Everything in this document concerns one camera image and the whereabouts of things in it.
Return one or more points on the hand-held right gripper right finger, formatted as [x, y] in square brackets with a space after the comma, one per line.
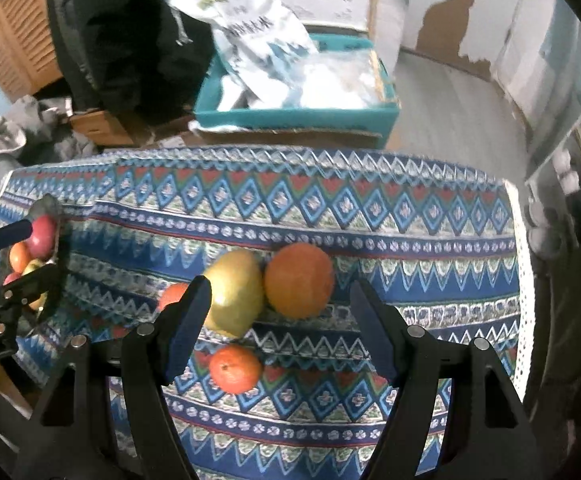
[373, 330]

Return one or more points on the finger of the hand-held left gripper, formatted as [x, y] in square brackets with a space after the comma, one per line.
[13, 232]
[30, 281]

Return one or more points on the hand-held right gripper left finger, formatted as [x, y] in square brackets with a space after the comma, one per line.
[190, 320]

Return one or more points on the small yellow-green apple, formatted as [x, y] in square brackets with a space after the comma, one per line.
[33, 267]

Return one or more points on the red apple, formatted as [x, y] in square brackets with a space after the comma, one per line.
[43, 235]
[13, 278]

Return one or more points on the small tangerine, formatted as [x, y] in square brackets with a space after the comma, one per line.
[170, 296]
[235, 369]

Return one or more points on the dark green glass bowl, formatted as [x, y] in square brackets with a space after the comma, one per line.
[50, 205]

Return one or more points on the yellow-green pear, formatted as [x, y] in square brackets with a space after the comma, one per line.
[233, 300]

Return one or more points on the large orange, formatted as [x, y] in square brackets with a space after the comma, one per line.
[299, 280]

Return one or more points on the grey clothing pile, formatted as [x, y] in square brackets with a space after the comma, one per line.
[53, 125]

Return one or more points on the wooden drawer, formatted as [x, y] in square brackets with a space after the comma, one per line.
[100, 127]

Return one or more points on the blue patterned tablecloth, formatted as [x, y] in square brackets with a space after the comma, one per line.
[320, 200]

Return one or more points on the teal box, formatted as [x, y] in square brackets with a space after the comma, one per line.
[290, 122]

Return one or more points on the black hooded coat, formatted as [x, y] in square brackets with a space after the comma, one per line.
[115, 35]

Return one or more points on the group of shoes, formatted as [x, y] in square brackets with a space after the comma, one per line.
[567, 185]

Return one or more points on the clear plastic bag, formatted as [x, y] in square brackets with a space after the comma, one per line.
[335, 80]

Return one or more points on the metal shoe rack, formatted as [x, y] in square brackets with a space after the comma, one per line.
[570, 160]

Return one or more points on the white floral bag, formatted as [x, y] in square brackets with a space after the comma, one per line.
[250, 35]

